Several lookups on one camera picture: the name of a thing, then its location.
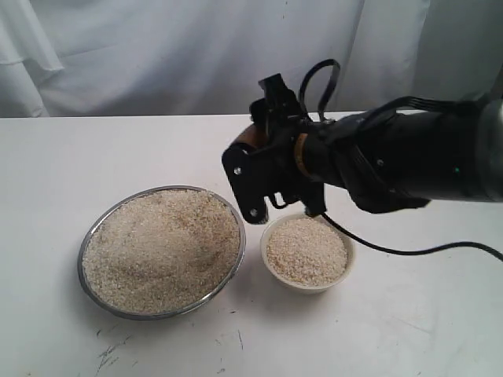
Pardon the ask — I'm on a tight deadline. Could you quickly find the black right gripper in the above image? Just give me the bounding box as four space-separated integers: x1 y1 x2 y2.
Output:
222 98 326 225

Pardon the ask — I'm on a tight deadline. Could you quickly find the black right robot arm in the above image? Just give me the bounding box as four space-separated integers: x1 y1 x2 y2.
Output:
222 97 502 224

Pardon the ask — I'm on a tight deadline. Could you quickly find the small white ceramic bowl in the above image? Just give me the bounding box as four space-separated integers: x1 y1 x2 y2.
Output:
259 214 357 295

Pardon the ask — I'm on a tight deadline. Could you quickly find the rice in white bowl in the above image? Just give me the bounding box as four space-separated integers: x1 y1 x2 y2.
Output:
266 218 349 286

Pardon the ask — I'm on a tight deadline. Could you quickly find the rice in steel bowl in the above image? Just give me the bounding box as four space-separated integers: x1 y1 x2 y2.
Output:
84 190 239 313

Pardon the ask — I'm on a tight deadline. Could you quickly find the metal plate of rice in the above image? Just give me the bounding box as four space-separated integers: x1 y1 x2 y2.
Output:
77 185 246 320

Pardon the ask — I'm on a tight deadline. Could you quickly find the white backdrop curtain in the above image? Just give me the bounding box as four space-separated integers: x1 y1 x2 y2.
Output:
1 1 502 117

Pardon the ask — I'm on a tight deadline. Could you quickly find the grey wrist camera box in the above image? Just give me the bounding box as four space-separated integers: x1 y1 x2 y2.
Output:
259 73 302 118

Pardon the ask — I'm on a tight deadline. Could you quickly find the black camera cable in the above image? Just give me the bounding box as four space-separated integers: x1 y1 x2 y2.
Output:
300 58 503 262

